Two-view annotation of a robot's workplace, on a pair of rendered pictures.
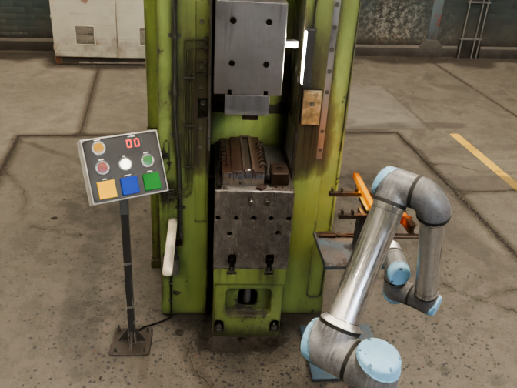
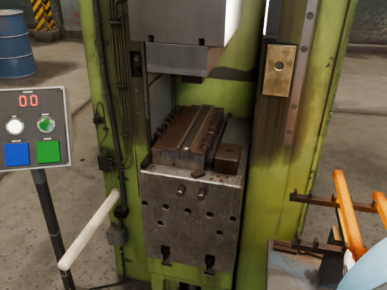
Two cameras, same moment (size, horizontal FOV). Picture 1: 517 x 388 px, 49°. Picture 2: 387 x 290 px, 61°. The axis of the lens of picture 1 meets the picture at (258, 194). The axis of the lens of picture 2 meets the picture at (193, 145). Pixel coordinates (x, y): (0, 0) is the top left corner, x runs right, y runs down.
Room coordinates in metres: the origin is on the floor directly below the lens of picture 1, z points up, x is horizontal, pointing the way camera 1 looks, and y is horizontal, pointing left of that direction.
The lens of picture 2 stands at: (1.51, -0.32, 1.60)
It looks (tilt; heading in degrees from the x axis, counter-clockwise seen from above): 30 degrees down; 20
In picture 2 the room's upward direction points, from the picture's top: 1 degrees clockwise
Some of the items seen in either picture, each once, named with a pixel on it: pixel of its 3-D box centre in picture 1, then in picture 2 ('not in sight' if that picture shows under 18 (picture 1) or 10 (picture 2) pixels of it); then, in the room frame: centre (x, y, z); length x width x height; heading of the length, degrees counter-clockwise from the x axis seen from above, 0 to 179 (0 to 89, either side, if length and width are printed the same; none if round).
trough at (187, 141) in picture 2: (246, 152); (197, 125); (2.66, 0.07, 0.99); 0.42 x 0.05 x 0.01; 6
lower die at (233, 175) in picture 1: (241, 158); (192, 132); (2.66, 0.10, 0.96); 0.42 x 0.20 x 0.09; 6
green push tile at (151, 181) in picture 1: (151, 181); (48, 151); (2.25, 0.48, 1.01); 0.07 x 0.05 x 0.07; 121
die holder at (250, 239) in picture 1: (249, 203); (203, 183); (2.67, 0.04, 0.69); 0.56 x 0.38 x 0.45; 6
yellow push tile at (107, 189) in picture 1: (107, 189); not in sight; (2.15, 0.65, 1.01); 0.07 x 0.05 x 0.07; 121
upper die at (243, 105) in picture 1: (245, 90); (192, 44); (2.66, 0.10, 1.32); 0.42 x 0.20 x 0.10; 6
